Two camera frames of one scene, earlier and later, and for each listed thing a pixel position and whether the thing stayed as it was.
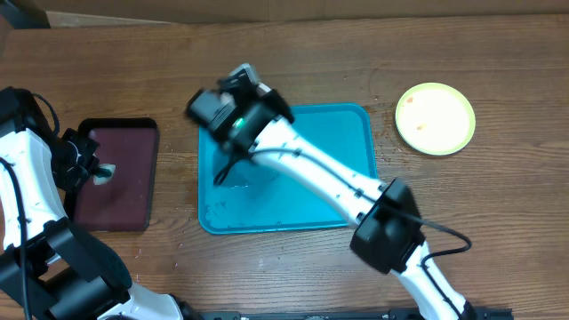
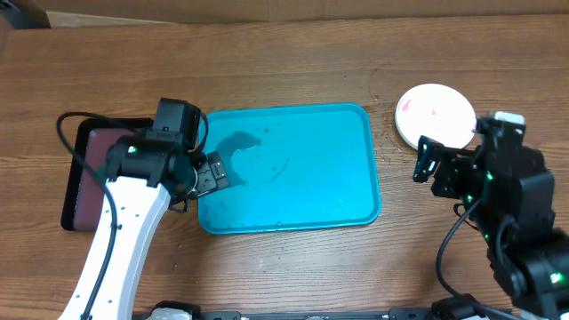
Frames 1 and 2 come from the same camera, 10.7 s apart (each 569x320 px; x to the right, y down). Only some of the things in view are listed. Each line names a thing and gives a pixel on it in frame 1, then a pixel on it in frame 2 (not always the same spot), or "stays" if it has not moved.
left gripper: x=89 y=146 -> x=210 y=171
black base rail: x=405 y=315 stays
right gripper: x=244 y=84 -> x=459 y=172
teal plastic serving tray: x=250 y=197 stays
